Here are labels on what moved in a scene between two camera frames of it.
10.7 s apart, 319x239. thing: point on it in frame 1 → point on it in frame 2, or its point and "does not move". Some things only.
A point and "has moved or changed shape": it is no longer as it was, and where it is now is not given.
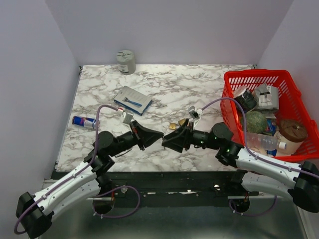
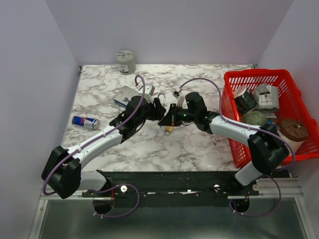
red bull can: [84, 121] does not move
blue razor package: [132, 100] does not move
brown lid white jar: [293, 133] does not move
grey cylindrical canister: [126, 61] does not move
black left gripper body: [138, 136] → [155, 115]
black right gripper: [182, 137] → [171, 118]
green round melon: [255, 122] does not move
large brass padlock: [182, 122] has moved or changed shape
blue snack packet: [271, 125] does not move
